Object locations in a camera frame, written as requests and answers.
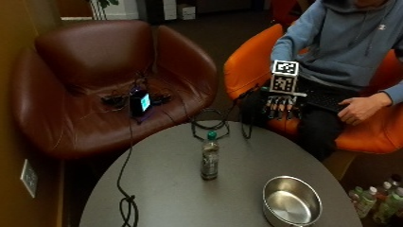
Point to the black keyboard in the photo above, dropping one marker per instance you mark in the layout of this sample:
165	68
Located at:
325	97

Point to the white cube of black markers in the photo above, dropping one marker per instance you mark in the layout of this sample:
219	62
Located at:
284	77

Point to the orange armchair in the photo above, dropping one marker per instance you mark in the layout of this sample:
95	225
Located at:
248	63

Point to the the person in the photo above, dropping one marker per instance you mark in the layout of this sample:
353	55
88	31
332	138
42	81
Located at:
349	41

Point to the green-capped plastic bottle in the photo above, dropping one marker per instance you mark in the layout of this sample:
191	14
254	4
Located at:
209	157

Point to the dark-capped bottle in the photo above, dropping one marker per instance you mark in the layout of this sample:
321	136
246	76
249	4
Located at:
394	180

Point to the small white-capped bottle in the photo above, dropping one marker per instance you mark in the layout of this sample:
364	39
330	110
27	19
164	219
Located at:
356	193

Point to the white-capped clear bottle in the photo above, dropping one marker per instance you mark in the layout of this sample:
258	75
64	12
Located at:
366	201

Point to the steel bowl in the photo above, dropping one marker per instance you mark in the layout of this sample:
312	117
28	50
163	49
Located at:
292	201

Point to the green plastic bottle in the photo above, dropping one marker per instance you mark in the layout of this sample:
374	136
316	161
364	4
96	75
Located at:
390	205

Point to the black device with lit screen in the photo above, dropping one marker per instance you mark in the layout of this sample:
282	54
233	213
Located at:
140	102

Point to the white box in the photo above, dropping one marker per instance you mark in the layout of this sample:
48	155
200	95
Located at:
185	12

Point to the black power adapter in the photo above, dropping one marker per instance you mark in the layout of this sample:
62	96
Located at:
113	100

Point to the white cabinet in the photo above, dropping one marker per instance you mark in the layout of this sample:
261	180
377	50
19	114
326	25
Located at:
169	9

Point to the brown leather armchair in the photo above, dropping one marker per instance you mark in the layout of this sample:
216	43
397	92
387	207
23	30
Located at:
84	78

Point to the white wall socket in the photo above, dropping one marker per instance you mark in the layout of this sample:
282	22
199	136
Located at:
30	178

